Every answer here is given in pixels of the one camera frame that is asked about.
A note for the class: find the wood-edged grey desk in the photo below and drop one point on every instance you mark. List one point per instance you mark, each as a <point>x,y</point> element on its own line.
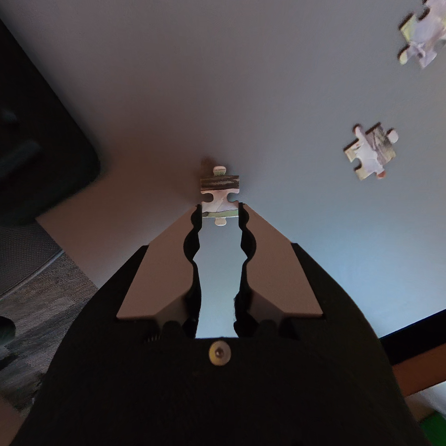
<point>421,369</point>

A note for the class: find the large green plastic bin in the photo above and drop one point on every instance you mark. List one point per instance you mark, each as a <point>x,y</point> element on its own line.
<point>435,432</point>

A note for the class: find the pale lilac jigsaw piece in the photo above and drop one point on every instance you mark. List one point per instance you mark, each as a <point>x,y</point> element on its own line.
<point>423,38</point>

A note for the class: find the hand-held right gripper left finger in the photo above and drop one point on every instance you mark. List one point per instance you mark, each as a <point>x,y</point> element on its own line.
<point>160,278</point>

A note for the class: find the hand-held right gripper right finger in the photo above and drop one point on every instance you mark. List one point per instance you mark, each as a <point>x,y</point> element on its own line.
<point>278,278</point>

